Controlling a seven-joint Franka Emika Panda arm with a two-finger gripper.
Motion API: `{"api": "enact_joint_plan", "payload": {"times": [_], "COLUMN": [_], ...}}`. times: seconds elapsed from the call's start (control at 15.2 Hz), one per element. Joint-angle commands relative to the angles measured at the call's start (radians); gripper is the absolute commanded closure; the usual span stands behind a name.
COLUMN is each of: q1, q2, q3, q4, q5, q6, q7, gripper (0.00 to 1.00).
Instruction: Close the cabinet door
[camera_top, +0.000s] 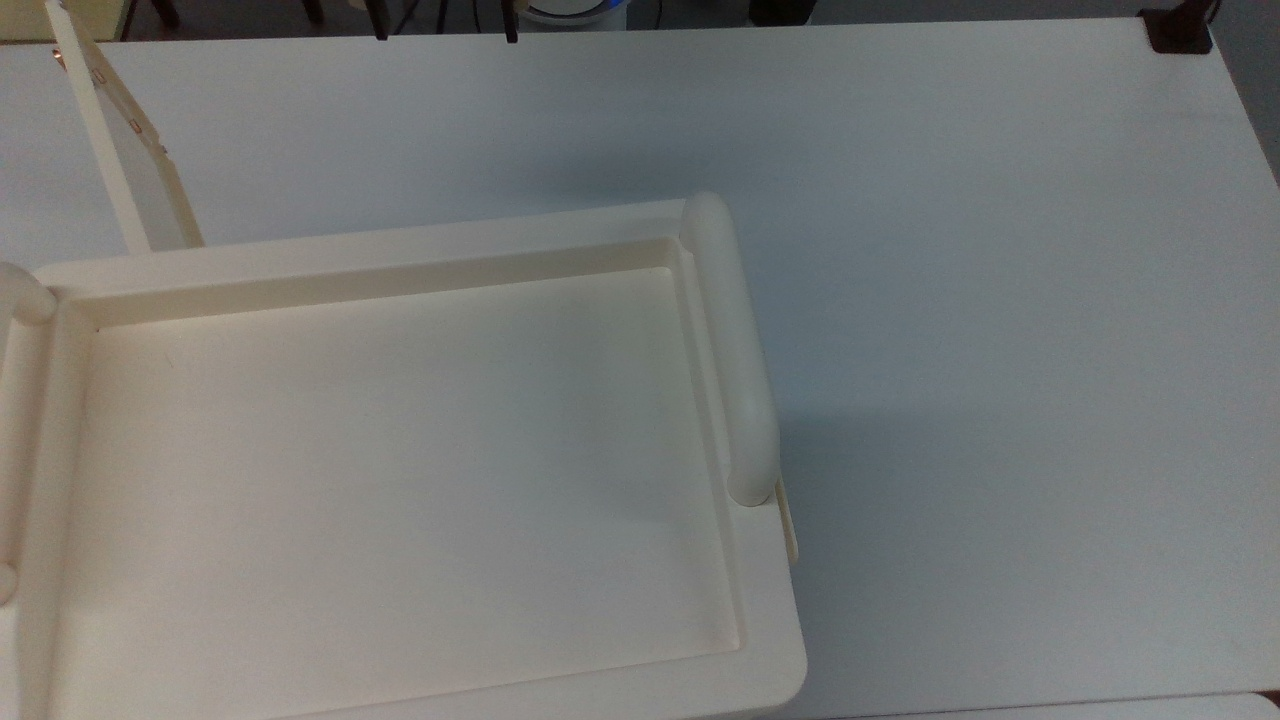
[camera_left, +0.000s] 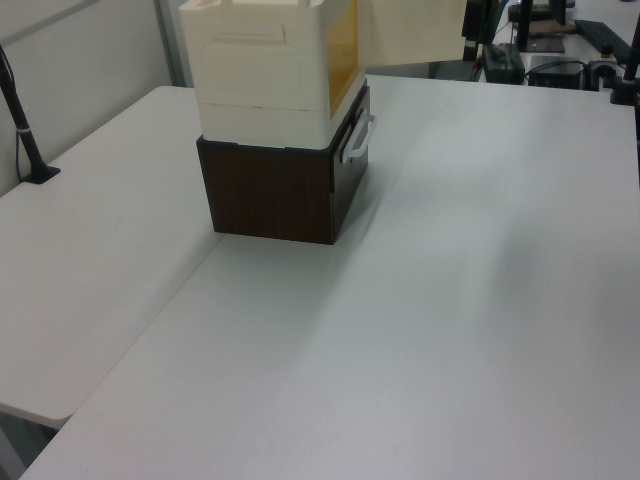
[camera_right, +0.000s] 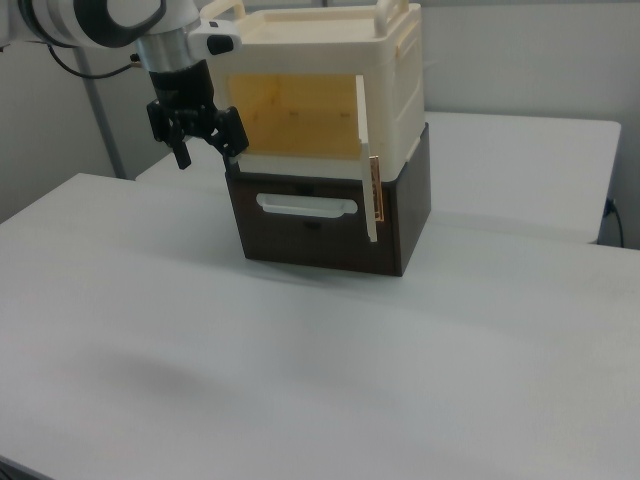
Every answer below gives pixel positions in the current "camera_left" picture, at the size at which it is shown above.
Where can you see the black camera stand pole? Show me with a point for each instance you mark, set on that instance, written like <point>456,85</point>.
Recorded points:
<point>22,130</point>

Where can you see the black pole with clamp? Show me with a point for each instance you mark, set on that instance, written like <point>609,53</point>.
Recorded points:
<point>627,75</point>

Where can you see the brown wooden drawer box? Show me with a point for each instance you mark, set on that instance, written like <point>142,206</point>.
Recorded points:
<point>270,195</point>

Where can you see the black monitor stand post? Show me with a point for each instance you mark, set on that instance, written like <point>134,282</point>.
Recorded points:
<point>475,25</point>

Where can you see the black upright post with plate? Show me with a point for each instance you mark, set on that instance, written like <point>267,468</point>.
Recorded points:
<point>530,40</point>

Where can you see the cream cabinet door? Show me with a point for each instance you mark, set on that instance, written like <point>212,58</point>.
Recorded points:
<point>410,30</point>

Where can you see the black electronics box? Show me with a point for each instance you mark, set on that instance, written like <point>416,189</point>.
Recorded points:
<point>557,72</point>

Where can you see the cream plastic serving tray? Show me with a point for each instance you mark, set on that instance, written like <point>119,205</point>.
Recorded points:
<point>260,75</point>

